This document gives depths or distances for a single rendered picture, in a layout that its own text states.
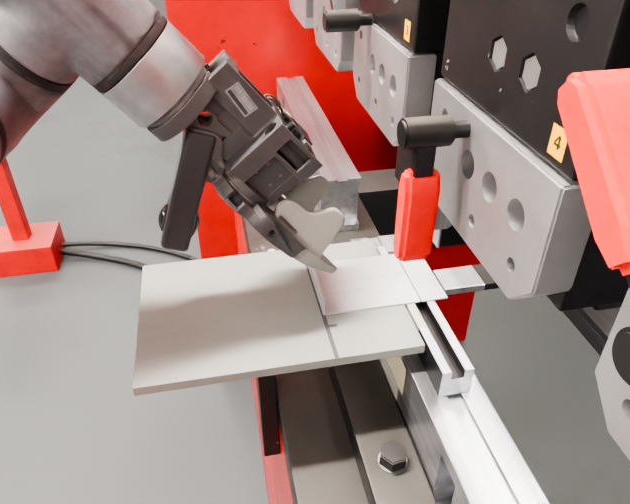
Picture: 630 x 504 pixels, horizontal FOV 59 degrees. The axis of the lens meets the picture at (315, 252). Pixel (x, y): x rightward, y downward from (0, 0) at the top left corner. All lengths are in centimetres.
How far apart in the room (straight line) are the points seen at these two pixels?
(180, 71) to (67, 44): 8
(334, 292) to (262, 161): 18
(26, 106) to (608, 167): 39
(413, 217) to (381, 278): 26
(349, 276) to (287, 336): 11
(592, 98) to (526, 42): 11
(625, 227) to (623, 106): 4
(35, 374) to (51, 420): 22
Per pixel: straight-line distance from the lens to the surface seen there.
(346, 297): 58
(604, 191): 18
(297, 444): 61
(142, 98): 44
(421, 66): 44
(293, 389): 66
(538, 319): 221
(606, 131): 19
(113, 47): 43
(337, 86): 140
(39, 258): 248
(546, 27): 28
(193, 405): 182
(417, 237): 36
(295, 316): 56
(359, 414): 60
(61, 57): 44
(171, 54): 44
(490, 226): 33
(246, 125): 47
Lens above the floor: 137
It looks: 35 degrees down
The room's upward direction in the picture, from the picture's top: straight up
